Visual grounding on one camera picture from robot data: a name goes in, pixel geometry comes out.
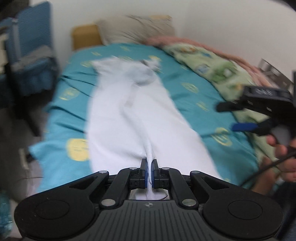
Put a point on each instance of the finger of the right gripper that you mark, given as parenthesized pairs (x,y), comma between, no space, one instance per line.
(244,127)
(229,106)

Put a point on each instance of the yellow pillow behind grey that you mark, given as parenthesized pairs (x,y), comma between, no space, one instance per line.
(160,18)

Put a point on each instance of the white garment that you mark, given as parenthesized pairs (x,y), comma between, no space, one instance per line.
(132,117)

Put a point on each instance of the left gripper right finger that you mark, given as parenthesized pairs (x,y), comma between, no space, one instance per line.
(173,181)

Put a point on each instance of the teal patterned bed sheet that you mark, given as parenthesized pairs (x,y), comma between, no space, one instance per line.
(62,155)

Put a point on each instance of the green cartoon fleece blanket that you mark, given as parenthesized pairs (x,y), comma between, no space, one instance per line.
(229,79)

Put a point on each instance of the blue folding chair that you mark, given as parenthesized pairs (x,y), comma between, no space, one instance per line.
(30,50)

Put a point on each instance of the mustard yellow headboard cushion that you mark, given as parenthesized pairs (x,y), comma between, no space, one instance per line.
(85,36)

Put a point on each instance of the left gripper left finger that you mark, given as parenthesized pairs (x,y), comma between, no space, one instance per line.
(119,186)

